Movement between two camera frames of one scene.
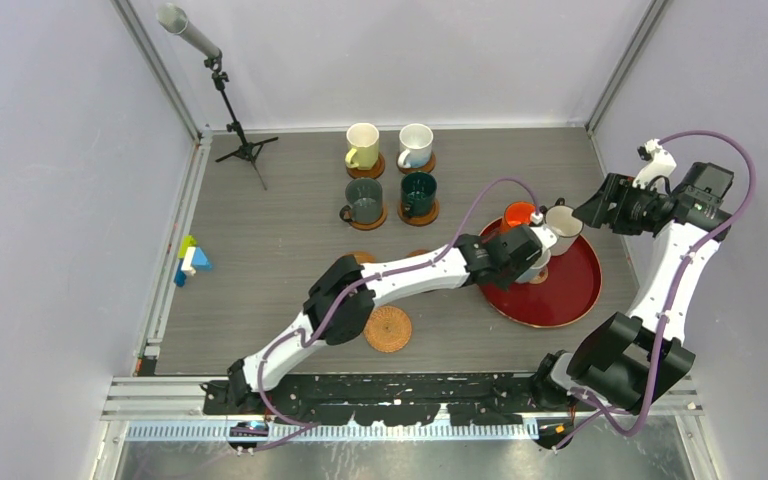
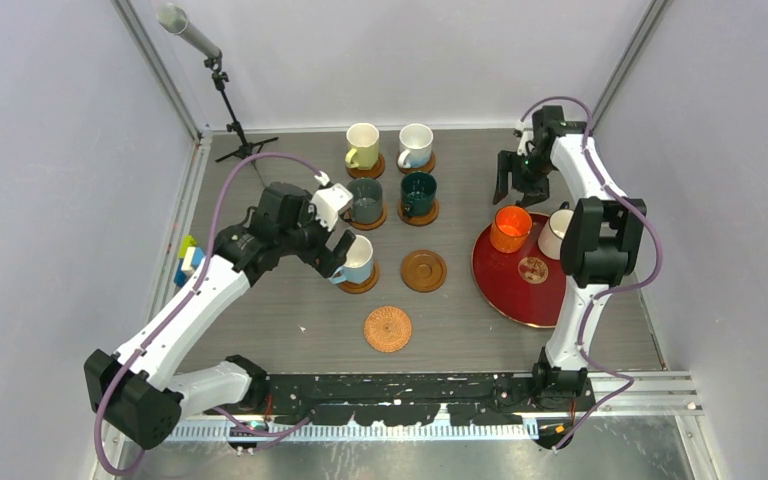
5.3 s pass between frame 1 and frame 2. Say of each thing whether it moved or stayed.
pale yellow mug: stayed
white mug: stayed
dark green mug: stayed
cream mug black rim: stayed
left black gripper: moved
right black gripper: moved
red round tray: stayed
